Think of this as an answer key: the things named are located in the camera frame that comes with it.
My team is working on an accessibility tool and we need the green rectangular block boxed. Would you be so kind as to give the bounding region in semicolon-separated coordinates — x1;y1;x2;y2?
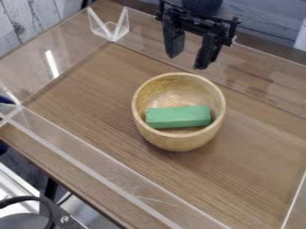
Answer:
145;106;212;129

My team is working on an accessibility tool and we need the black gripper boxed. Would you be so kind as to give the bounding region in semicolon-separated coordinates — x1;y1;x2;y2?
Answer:
155;0;241;70

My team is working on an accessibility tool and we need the black cable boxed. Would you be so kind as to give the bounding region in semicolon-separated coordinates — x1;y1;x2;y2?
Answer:
0;195;55;229

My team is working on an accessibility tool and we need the black metal table leg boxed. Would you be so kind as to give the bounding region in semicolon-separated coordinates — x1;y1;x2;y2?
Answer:
45;178;59;200

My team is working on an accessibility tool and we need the clear acrylic enclosure wall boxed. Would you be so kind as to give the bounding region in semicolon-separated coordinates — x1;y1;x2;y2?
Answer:
0;0;306;229

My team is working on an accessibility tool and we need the brown wooden bowl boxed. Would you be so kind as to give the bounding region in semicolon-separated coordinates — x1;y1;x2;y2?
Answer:
131;72;226;152

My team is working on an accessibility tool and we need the grey metal bracket with screw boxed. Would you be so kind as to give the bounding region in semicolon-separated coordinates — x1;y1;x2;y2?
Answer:
41;196;89;229

